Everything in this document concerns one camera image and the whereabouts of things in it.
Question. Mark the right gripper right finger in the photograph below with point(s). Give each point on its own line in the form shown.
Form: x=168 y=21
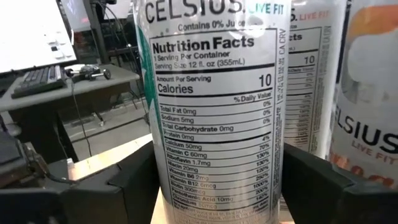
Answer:
x=326 y=202

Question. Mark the grey desk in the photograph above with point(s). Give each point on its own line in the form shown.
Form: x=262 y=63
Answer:
x=93 y=84

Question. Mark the black keyboard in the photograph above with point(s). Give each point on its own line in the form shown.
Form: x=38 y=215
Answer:
x=37 y=81

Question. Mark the wooden slatted shelf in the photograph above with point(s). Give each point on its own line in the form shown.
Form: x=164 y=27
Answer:
x=102 y=160

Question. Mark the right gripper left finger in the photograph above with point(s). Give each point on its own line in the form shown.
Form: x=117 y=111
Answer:
x=124 y=193

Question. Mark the tall white Celsius can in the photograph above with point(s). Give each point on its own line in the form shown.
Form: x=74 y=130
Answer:
x=367 y=93
x=311 y=93
x=214 y=109

